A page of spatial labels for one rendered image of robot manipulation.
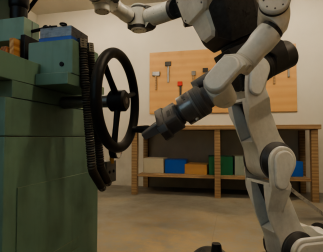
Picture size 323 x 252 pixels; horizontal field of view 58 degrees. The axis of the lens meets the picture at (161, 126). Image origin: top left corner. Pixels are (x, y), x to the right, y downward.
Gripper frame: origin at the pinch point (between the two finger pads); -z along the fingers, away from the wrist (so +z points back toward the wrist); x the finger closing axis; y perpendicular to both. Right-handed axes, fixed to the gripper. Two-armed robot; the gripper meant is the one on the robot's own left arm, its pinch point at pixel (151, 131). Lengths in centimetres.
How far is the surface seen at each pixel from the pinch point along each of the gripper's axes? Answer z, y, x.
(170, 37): 9, -91, 351
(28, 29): -16.2, 39.6, 23.3
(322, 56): 163, -200, 270
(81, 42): -1.4, 30.2, 7.3
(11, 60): -13.9, 37.6, -3.2
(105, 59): 3.0, 25.1, -1.2
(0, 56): -13.9, 39.7, -5.8
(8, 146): -23.8, 24.8, -14.7
